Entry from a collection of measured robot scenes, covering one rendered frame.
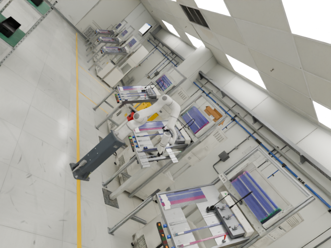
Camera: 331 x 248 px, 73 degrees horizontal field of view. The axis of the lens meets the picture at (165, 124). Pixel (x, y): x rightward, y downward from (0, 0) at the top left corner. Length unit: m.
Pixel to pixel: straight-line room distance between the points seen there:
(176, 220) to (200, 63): 4.85
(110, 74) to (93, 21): 4.21
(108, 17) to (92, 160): 9.01
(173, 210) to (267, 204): 0.90
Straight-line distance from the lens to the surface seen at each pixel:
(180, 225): 2.33
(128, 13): 11.33
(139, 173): 2.94
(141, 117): 2.59
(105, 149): 2.76
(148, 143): 3.15
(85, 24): 11.22
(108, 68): 7.39
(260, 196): 2.47
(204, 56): 6.45
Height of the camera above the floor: 1.61
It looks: 8 degrees down
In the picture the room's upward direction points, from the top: 49 degrees clockwise
